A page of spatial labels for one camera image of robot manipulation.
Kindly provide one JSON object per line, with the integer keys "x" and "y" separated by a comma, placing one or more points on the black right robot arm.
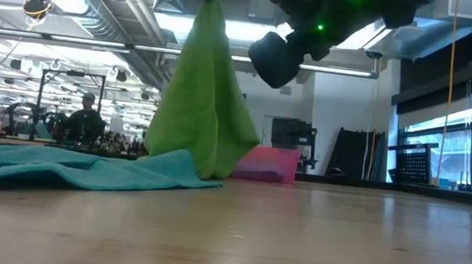
{"x": 401, "y": 10}

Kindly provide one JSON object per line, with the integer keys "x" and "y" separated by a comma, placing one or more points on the green microfiber towel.
{"x": 204, "y": 104}

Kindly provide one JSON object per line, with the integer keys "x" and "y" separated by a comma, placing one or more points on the black equipment cart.
{"x": 291, "y": 132}

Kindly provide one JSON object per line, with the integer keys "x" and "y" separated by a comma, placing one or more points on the dark folded panels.
{"x": 352, "y": 149}

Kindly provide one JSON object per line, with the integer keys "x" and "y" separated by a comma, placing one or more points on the person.
{"x": 86, "y": 124}

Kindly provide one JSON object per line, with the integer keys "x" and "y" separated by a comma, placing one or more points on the black background rig frame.
{"x": 41, "y": 91}

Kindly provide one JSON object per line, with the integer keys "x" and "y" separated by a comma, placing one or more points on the black aluminium table frame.
{"x": 425, "y": 191}

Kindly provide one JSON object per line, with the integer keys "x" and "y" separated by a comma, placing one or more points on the black perforated rack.
{"x": 417, "y": 161}

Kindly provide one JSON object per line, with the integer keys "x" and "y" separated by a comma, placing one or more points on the red plastic basket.
{"x": 271, "y": 164}

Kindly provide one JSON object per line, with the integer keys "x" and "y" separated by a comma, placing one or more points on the small black dome object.
{"x": 336, "y": 172}

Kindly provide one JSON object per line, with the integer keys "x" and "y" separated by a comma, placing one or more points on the blue microfiber towel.
{"x": 89, "y": 171}

